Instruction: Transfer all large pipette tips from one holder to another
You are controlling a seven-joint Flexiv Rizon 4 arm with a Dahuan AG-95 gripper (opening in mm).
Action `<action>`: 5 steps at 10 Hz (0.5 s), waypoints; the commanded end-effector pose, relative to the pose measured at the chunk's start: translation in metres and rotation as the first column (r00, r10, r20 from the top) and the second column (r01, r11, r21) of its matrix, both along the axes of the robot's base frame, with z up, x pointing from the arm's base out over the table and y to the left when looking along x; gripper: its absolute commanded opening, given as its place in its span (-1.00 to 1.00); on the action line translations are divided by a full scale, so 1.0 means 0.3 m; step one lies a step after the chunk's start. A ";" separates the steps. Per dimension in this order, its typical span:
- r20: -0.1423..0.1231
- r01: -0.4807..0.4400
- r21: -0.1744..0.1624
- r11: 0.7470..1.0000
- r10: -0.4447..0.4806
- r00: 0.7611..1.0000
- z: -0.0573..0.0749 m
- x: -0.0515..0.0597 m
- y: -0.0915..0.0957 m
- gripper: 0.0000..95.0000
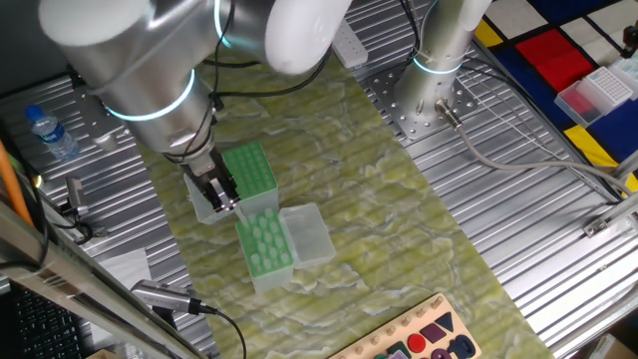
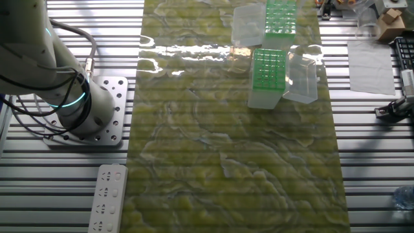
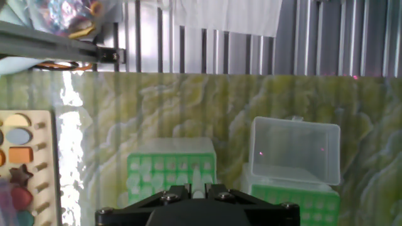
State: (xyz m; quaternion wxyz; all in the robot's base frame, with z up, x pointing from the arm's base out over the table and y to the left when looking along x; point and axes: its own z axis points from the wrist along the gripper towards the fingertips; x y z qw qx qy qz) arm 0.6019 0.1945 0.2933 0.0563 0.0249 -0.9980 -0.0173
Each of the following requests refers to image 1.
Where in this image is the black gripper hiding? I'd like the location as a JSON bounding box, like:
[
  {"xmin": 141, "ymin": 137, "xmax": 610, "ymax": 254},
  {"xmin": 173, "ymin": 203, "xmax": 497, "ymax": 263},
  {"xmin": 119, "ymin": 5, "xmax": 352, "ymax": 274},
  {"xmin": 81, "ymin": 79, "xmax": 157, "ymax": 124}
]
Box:
[{"xmin": 179, "ymin": 149, "xmax": 240, "ymax": 211}]

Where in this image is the green rack pipette tip box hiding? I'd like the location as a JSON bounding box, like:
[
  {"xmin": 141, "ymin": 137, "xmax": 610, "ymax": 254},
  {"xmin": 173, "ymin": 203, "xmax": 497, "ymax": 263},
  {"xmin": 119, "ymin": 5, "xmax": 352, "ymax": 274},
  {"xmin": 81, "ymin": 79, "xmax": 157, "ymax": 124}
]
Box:
[
  {"xmin": 234, "ymin": 201, "xmax": 338, "ymax": 295},
  {"xmin": 182, "ymin": 141, "xmax": 280, "ymax": 226}
]

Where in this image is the green marble pattern mat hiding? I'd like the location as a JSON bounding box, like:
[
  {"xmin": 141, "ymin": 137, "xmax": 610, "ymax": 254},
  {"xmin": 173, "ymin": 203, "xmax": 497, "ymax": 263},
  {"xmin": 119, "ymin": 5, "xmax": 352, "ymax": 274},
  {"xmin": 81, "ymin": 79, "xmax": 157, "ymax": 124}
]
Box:
[{"xmin": 137, "ymin": 47, "xmax": 555, "ymax": 359}]

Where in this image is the black tool at right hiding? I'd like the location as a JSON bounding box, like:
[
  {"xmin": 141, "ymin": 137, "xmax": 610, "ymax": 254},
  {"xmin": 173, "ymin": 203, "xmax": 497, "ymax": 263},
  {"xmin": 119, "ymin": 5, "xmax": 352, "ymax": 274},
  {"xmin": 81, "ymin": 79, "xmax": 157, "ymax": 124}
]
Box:
[{"xmin": 64, "ymin": 176, "xmax": 90, "ymax": 216}]

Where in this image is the clear water bottle blue cap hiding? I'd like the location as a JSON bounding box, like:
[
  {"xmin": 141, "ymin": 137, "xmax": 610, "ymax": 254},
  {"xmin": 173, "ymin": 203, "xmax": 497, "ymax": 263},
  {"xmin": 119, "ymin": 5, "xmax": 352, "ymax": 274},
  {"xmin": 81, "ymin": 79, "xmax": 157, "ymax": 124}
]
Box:
[{"xmin": 24, "ymin": 104, "xmax": 81, "ymax": 163}]

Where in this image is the white power strip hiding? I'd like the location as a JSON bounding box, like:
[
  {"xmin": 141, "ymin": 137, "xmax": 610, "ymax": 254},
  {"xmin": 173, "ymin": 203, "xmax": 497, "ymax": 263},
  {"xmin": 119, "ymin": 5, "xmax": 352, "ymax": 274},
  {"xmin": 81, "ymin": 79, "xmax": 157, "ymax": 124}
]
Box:
[{"xmin": 331, "ymin": 19, "xmax": 370, "ymax": 69}]

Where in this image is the orange tube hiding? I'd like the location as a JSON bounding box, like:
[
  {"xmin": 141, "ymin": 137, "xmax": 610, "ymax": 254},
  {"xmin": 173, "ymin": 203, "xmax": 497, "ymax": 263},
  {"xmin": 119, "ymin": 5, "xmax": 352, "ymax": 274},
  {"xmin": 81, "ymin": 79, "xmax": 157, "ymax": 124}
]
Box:
[{"xmin": 0, "ymin": 139, "xmax": 35, "ymax": 228}]

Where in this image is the black keyboard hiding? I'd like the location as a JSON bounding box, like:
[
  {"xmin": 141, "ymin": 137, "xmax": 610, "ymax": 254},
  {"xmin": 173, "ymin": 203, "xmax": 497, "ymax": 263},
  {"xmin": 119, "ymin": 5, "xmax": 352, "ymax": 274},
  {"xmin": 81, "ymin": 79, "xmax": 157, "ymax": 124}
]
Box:
[{"xmin": 8, "ymin": 281, "xmax": 86, "ymax": 359}]

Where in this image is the wooden shape puzzle board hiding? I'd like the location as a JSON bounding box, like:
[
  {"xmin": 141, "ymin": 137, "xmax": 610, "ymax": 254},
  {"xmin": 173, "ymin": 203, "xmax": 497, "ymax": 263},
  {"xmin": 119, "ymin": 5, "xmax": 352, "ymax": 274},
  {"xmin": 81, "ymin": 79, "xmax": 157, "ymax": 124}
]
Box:
[{"xmin": 326, "ymin": 292, "xmax": 483, "ymax": 359}]

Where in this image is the teal puzzle piece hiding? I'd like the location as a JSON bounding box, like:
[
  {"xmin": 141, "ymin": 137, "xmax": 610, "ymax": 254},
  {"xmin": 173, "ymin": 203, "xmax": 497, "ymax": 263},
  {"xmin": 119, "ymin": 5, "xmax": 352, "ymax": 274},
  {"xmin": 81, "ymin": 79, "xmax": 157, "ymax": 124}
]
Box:
[{"xmin": 386, "ymin": 341, "xmax": 413, "ymax": 359}]

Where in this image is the red circle puzzle piece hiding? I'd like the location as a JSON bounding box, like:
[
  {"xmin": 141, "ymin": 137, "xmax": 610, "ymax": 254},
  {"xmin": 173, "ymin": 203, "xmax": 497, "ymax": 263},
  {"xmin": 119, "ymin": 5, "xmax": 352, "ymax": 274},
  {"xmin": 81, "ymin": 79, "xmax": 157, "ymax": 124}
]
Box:
[{"xmin": 406, "ymin": 332, "xmax": 428, "ymax": 354}]

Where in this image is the purple square puzzle piece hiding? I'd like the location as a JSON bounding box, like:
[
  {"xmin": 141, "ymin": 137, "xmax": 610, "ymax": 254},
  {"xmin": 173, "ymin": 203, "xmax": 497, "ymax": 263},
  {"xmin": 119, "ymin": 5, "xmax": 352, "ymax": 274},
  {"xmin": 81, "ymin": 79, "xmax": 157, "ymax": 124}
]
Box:
[{"xmin": 419, "ymin": 322, "xmax": 448, "ymax": 344}]

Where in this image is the navy triangle puzzle piece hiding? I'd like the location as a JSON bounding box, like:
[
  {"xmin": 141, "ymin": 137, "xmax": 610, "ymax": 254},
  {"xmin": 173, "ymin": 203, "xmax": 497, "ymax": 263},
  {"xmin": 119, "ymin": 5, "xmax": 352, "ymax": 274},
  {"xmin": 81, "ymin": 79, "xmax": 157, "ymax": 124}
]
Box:
[{"xmin": 434, "ymin": 311, "xmax": 456, "ymax": 333}]

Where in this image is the navy rounded puzzle piece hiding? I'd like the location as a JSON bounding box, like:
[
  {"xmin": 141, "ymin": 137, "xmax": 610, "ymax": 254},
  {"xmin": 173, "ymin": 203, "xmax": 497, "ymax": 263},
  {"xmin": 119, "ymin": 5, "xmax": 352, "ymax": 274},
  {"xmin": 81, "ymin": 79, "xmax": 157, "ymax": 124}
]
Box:
[{"xmin": 446, "ymin": 333, "xmax": 478, "ymax": 359}]

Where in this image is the red blue yellow cloth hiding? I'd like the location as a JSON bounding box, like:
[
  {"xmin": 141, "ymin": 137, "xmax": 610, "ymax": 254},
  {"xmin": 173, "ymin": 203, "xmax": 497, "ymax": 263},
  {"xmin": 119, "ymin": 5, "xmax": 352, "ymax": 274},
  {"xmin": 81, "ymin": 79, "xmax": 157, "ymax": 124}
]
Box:
[{"xmin": 473, "ymin": 0, "xmax": 638, "ymax": 195}]

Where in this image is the aluminium extrusion bar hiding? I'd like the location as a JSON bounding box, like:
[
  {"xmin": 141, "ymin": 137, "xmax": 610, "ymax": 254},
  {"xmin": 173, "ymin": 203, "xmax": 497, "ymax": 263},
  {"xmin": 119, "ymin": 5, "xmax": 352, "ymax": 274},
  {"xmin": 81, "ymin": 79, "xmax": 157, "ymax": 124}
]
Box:
[
  {"xmin": 581, "ymin": 191, "xmax": 638, "ymax": 238},
  {"xmin": 610, "ymin": 149, "xmax": 638, "ymax": 183}
]

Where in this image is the small white rack tip box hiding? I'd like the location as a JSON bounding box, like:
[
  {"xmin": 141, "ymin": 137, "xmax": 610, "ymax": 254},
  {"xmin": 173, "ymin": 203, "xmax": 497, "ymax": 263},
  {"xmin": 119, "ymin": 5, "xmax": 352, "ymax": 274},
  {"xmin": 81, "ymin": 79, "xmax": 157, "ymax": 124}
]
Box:
[
  {"xmin": 553, "ymin": 66, "xmax": 634, "ymax": 129},
  {"xmin": 611, "ymin": 54, "xmax": 638, "ymax": 101}
]

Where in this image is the brown cardboard box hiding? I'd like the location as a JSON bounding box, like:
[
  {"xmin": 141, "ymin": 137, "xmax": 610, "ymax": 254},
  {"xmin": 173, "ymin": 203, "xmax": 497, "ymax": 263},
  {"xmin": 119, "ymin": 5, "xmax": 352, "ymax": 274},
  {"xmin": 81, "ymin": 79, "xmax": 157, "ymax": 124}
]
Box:
[{"xmin": 587, "ymin": 332, "xmax": 638, "ymax": 359}]

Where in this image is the black camera cable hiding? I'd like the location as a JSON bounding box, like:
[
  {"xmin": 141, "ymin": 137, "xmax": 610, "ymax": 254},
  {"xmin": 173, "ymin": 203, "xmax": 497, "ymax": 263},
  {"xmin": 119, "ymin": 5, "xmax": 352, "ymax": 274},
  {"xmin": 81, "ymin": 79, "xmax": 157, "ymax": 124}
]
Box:
[{"xmin": 198, "ymin": 303, "xmax": 248, "ymax": 359}]

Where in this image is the silver depth camera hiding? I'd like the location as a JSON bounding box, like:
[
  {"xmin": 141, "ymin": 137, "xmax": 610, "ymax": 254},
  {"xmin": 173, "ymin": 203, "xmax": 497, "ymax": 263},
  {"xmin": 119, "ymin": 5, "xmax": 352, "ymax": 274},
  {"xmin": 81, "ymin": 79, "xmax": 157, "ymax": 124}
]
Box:
[{"xmin": 130, "ymin": 278, "xmax": 204, "ymax": 316}]

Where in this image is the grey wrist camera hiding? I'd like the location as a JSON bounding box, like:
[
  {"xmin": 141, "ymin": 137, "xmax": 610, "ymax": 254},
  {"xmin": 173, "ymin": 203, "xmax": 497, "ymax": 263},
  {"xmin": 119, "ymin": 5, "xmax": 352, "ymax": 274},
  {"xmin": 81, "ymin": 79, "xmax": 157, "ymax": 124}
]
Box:
[{"xmin": 79, "ymin": 97, "xmax": 126, "ymax": 154}]

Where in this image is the grey aluminium frame rail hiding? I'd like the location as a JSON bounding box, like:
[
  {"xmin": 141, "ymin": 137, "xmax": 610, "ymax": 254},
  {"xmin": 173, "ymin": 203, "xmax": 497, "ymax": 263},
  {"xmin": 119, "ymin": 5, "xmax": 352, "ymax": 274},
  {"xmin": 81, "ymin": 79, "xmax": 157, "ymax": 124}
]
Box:
[{"xmin": 0, "ymin": 198, "xmax": 208, "ymax": 359}]

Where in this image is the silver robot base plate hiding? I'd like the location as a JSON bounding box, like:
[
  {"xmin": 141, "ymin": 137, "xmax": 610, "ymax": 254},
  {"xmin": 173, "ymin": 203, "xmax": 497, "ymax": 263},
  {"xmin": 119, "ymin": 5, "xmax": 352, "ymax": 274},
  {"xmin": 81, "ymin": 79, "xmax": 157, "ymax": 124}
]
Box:
[{"xmin": 365, "ymin": 60, "xmax": 480, "ymax": 147}]

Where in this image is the grey cable with metal plug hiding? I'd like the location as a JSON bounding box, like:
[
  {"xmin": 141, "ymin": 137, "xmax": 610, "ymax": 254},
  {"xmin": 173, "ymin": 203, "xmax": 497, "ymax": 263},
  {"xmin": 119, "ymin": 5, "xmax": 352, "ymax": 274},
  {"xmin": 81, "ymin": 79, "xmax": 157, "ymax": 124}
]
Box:
[{"xmin": 434, "ymin": 98, "xmax": 635, "ymax": 196}]

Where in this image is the black cable at arm base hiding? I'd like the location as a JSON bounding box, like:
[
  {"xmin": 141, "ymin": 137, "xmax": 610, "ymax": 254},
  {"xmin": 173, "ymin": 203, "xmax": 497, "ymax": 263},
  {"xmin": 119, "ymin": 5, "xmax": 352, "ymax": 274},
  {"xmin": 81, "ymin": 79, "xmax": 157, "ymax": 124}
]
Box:
[{"xmin": 397, "ymin": 0, "xmax": 426, "ymax": 56}]

